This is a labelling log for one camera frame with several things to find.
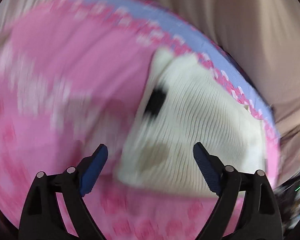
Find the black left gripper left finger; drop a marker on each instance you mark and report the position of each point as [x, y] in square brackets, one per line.
[41, 216]

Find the white knitted sweater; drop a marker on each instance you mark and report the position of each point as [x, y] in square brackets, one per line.
[182, 104]

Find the cluttered shelf with items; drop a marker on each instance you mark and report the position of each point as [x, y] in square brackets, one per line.
[287, 191]

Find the pink floral bed sheet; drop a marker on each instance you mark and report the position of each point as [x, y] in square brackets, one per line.
[71, 77]

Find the beige curtain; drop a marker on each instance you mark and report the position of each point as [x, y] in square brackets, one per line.
[262, 36]

